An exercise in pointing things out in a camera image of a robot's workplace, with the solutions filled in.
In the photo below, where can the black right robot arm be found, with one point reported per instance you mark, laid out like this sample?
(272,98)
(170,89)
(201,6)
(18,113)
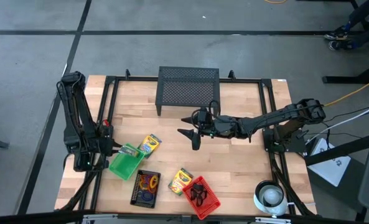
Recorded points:
(277,118)

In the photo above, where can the black desk frame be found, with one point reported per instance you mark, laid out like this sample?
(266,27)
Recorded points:
(336,153)
(343,80)

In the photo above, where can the green plastic basket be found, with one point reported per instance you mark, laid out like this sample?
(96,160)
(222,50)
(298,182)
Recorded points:
(125,168)

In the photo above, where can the black plastic basket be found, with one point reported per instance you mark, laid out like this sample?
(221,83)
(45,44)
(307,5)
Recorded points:
(133,186)

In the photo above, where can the red coil wristband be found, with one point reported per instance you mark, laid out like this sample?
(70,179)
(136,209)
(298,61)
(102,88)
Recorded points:
(145,177)

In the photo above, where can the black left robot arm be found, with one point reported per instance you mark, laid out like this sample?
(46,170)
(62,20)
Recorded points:
(75,109)

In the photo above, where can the yellow coil wristband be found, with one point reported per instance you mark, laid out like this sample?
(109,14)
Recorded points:
(141,185)
(155,183)

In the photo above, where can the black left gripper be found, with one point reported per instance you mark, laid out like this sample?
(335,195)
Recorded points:
(104,147)

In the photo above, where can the black aluminium table frame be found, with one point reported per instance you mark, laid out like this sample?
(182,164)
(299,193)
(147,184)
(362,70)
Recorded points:
(243,80)

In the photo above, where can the black horizontal beam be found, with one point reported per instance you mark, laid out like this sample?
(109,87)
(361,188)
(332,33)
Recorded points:
(31,217)

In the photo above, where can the person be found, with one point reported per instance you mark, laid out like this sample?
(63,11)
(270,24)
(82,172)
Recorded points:
(338,35)

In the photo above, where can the small red button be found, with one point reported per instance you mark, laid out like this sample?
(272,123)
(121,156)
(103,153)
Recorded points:
(106,122)

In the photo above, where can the red plastic basket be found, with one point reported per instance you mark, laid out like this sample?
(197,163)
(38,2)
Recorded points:
(209,208)

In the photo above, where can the black perforated metal shelf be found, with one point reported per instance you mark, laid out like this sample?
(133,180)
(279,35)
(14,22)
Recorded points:
(187,90)

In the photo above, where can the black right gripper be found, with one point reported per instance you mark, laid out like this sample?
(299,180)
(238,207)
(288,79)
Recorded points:
(221,127)

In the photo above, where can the white box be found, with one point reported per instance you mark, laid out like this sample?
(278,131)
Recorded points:
(327,168)

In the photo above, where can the purple coil wristband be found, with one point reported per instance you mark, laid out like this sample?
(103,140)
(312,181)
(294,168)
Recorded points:
(142,196)

